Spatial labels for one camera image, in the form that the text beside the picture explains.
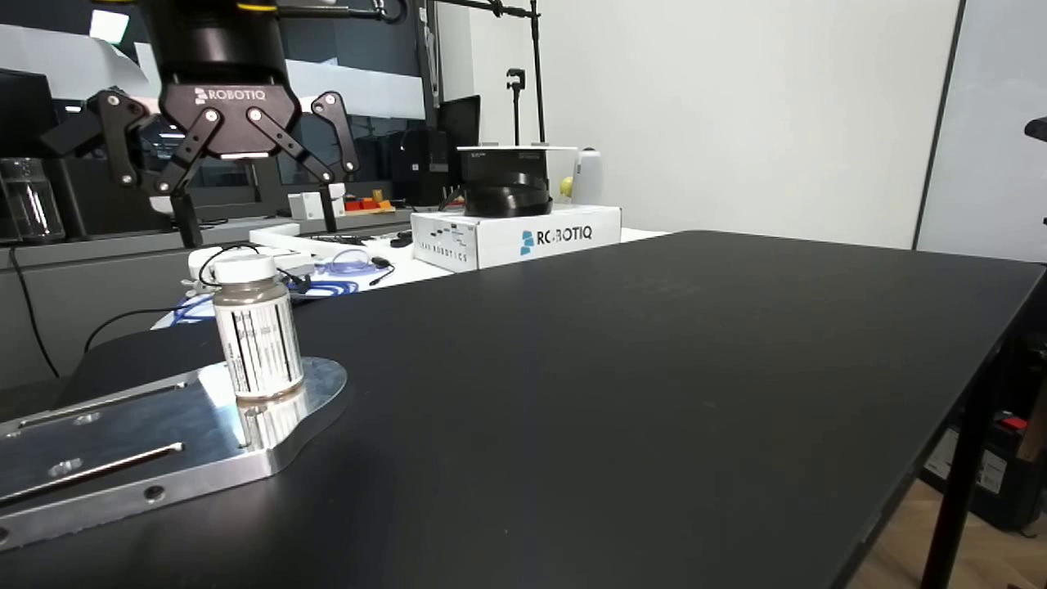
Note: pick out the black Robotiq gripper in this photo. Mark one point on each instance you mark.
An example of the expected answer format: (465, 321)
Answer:
(231, 109)

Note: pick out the white capped labelled bottle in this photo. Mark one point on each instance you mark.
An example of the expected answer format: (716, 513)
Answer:
(257, 338)

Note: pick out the Franka robot arm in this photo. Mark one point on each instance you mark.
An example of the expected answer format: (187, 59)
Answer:
(218, 44)

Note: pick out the silver metal board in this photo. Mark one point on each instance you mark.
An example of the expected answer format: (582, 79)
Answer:
(109, 437)

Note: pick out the small white box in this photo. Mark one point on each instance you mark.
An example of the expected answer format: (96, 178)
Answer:
(306, 206)

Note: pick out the red small parts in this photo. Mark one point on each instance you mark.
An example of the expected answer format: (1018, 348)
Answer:
(375, 200)

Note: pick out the grey side desk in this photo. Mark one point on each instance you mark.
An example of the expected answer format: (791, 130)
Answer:
(98, 272)

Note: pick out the blue patterned paper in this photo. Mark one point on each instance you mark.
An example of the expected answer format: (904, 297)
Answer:
(338, 286)

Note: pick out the white Robotiq cardboard box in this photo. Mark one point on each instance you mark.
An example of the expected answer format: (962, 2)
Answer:
(545, 235)

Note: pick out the white plastic container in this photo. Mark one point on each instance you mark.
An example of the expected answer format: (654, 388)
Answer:
(575, 168)

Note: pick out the black table leg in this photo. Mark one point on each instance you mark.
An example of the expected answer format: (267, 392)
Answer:
(958, 480)

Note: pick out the black case under table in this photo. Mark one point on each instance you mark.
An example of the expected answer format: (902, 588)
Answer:
(1018, 480)

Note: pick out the black vertical frame pole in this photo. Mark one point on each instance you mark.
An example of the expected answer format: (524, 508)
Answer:
(536, 67)

